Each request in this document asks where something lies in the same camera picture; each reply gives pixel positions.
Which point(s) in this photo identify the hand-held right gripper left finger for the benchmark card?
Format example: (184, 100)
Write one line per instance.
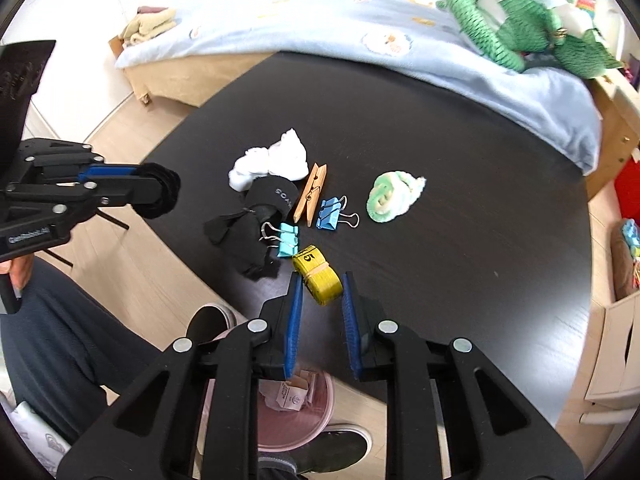
(294, 325)

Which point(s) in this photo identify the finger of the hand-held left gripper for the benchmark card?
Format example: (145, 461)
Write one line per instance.
(107, 171)
(120, 191)

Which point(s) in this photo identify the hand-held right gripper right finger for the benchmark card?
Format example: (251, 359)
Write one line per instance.
(350, 330)

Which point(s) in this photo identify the black fuzzy puff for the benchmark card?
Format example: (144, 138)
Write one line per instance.
(164, 191)

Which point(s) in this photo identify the yellow measuring tape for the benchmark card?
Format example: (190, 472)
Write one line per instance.
(317, 277)

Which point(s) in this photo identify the teal binder clip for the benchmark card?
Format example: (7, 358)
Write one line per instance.
(286, 241)

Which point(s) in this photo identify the pink waste bin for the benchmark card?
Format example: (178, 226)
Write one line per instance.
(300, 430)

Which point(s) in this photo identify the person's left hand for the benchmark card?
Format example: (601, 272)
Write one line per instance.
(22, 272)

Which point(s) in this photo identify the black stand leg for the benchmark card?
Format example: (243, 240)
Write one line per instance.
(114, 220)

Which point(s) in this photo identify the crumpled paper scraps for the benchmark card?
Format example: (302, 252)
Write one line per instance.
(292, 392)

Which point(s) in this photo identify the black slip-on shoe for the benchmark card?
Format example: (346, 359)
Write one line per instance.
(335, 445)
(210, 322)

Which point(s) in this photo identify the black sock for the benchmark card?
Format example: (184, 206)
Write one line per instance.
(250, 240)

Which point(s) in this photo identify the blue binder clip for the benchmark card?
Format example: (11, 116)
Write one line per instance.
(330, 215)

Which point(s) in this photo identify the black panel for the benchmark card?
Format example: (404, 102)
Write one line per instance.
(25, 75)

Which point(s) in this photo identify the wooden clothespin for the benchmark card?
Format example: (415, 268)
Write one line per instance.
(311, 195)

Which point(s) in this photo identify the green white rolled sock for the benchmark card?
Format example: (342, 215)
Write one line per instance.
(392, 195)

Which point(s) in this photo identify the folded beige towels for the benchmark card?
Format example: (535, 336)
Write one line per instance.
(147, 25)

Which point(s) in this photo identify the white crumpled tissue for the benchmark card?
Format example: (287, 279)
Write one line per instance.
(272, 157)

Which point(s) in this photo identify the white tube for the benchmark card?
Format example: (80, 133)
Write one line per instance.
(600, 417)

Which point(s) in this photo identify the white cabinet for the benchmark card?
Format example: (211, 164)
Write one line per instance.
(615, 355)

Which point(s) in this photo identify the light blue printed blanket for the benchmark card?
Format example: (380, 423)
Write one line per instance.
(325, 10)

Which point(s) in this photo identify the brown basket with toys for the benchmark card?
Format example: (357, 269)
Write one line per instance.
(625, 260)

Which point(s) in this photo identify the red box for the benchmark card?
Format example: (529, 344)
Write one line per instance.
(627, 185)

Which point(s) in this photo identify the green knitted plush toy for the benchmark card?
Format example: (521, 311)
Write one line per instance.
(470, 15)

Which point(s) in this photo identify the wooden bed frame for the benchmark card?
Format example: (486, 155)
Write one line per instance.
(210, 80)

